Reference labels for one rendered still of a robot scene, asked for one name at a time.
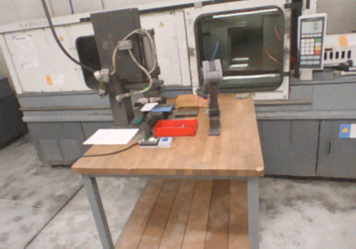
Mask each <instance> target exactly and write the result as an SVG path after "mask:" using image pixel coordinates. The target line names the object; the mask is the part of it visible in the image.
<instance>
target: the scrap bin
mask: <svg viewBox="0 0 356 249"><path fill-rule="evenodd" d="M182 125H184V127H182ZM196 133H197V119H187V120H159V121H158V122H157V124H156V126H155V127H154V135H155V137H163V136H195V135H196Z"/></svg>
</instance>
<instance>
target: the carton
mask: <svg viewBox="0 0 356 249"><path fill-rule="evenodd" d="M202 100H203V99H202V98H201V97H199V98H198V99H197V102H196V104H195V95H179V96H178V97H177V99H176V103H177V109H178V108H179V107H182V106H199V105H200V104H201V102H202ZM207 102H209V99H207V100H206V101H205V102H203V104H201V105H200V107H208V106H207Z"/></svg>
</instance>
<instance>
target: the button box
mask: <svg viewBox="0 0 356 249"><path fill-rule="evenodd" d="M145 139H146V138H143V139H142V140H140V141H139V142H137V143H134V144H133V145H130V146H129V147H128V148H124V149H123V150H120V151H116V152H112V153H109V154H116V153H118V152H121V151H125V150H127V149H129V148H130V147H132V146H134V145H137V144H139V145H140V148H155V147H158V146H159V141H160V138H154V140H153V141H150V140H148V141H145ZM148 139H151V138H148ZM109 154H92V155H85V156H104V155H109ZM85 156H79V157H77V158H75V159H74V160H72V162H71V163H70V165H72V163H73V162H74V161H76V159H80V158H81V157H85Z"/></svg>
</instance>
